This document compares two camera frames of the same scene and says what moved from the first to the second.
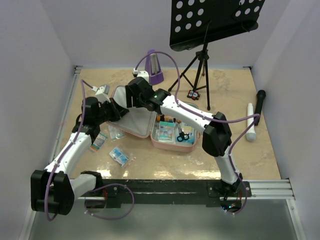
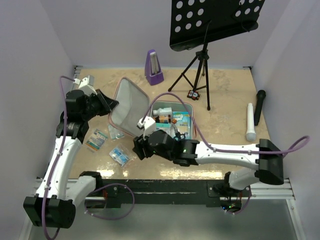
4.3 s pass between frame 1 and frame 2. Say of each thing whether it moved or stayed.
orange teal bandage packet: stayed
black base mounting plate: stayed
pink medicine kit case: stayed
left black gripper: moved
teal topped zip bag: stayed
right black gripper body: moved
